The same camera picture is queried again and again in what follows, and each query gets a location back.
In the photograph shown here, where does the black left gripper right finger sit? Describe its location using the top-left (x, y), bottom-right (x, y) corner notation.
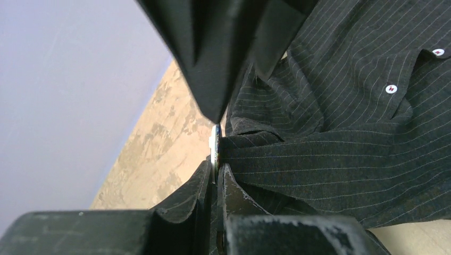
top-left (216, 164), bottom-right (389, 254)

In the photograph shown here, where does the round metal pin brooch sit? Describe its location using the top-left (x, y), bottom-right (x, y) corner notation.
top-left (208, 124), bottom-right (222, 184)

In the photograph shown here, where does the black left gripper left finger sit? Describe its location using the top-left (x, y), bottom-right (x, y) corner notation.
top-left (1, 161), bottom-right (212, 254)

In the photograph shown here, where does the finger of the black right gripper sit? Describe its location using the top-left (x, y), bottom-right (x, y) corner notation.
top-left (138, 0), bottom-right (268, 124)
top-left (252, 0), bottom-right (318, 79)

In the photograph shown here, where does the dark pinstriped button shirt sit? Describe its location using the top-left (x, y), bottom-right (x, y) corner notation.
top-left (220, 1), bottom-right (450, 229)

